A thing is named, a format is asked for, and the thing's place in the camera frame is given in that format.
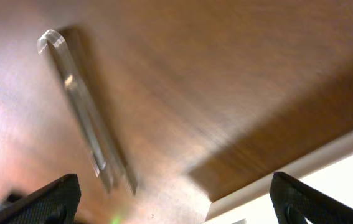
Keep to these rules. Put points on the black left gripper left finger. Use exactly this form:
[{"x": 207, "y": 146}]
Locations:
[{"x": 57, "y": 202}]

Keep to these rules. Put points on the white plastic cutlery tray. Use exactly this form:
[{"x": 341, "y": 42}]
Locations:
[{"x": 328, "y": 169}]

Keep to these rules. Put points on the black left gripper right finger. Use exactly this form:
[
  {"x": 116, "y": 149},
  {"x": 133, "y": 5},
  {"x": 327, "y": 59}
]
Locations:
[{"x": 295, "y": 202}]

